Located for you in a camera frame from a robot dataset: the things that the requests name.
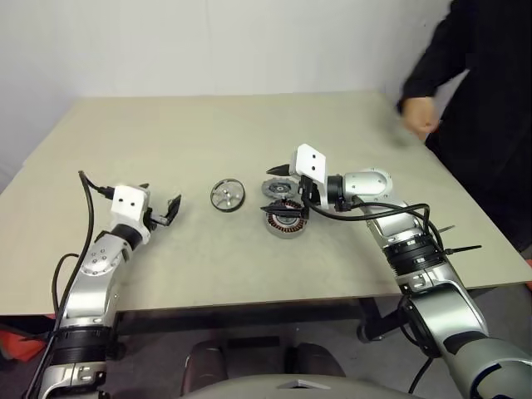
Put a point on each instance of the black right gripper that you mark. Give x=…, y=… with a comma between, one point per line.
x=308, y=191

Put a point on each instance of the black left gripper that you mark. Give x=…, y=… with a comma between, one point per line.
x=153, y=218

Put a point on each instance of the grey notched motor lid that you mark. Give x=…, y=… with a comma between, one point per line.
x=276, y=188

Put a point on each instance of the motor housing with copper windings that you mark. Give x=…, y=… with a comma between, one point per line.
x=287, y=228

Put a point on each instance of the silver spoked rotor black rim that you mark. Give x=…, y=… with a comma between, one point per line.
x=226, y=195

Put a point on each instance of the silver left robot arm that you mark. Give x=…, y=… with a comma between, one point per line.
x=95, y=266

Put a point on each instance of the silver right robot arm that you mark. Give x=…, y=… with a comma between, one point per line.
x=415, y=232

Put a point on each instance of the black sleeved person forearm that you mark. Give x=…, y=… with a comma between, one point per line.
x=432, y=70

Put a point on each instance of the person's bare hand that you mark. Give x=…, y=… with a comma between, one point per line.
x=420, y=114

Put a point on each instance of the black table foot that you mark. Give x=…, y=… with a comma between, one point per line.
x=380, y=326

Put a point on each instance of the dark rounded shape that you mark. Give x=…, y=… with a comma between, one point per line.
x=316, y=359
x=205, y=365

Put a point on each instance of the grey robot torso edge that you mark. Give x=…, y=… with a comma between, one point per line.
x=257, y=388

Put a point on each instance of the orange red object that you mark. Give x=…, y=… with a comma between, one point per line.
x=21, y=345

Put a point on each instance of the person in black clothes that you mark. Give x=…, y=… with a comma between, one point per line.
x=490, y=124

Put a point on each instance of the small orange object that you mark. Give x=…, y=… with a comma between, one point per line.
x=530, y=272

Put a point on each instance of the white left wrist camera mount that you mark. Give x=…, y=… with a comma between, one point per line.
x=129, y=201

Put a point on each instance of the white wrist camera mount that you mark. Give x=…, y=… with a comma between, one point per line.
x=129, y=201
x=311, y=162

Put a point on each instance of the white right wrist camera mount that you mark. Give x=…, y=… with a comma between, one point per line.
x=311, y=162

